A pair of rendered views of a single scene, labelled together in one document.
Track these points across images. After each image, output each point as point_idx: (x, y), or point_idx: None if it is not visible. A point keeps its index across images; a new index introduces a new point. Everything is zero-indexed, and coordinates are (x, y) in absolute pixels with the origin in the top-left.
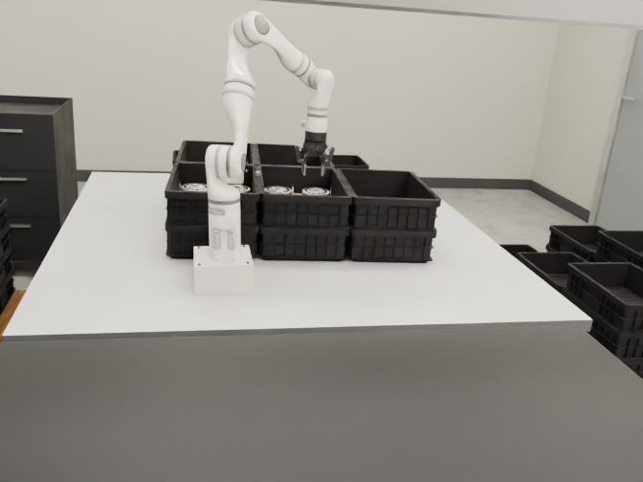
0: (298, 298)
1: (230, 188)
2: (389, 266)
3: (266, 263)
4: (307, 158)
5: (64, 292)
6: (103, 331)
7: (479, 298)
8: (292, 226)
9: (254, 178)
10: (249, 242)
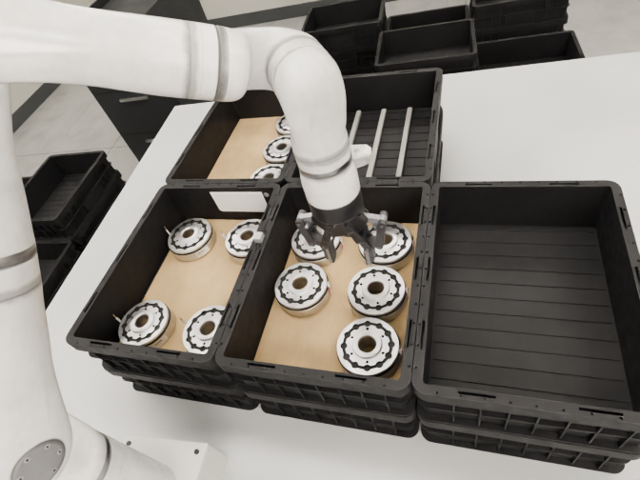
0: None
1: (67, 469)
2: (510, 471)
3: (270, 424)
4: (327, 242)
5: None
6: None
7: None
8: (294, 396)
9: (246, 259)
10: (235, 394)
